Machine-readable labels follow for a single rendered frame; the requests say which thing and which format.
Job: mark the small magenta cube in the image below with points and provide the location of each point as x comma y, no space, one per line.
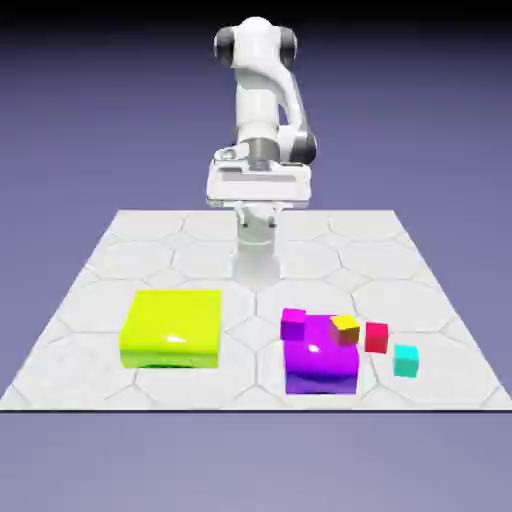
292,324

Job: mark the small cyan cube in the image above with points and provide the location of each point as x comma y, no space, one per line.
405,360

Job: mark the small red cube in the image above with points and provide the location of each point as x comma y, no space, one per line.
376,338

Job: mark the large yellow-green box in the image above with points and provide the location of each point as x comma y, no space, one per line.
172,324

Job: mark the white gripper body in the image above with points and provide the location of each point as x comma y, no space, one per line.
260,188

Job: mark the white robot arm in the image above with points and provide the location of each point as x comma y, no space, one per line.
260,80

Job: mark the large purple box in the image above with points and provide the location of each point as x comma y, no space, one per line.
320,360

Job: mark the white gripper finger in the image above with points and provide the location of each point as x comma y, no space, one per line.
272,219
244,219

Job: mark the small yellow cube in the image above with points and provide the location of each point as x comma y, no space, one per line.
344,330

